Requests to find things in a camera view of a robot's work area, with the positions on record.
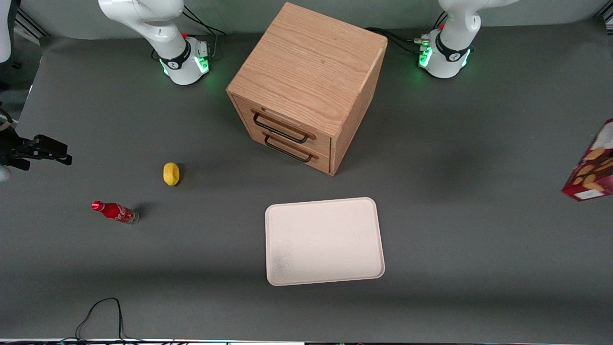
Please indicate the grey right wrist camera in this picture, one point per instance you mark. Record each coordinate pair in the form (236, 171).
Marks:
(4, 173)

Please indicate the wooden drawer front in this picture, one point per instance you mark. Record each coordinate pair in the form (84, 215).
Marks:
(321, 140)
(322, 162)

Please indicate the red cola bottle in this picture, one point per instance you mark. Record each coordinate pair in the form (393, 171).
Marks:
(115, 211)

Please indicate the yellow lemon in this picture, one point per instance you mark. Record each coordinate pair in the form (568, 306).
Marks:
(171, 173)

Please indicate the red cookie box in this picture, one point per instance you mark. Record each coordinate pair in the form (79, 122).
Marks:
(594, 172)

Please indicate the wooden drawer cabinet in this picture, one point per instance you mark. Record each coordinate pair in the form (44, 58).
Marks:
(311, 62)

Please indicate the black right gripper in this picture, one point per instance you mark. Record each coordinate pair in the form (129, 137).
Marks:
(9, 148)

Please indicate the aluminium frame rail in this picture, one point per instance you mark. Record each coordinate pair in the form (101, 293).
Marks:
(31, 24)
(607, 20)

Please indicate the cream plastic tray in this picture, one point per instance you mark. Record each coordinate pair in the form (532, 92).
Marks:
(323, 242)

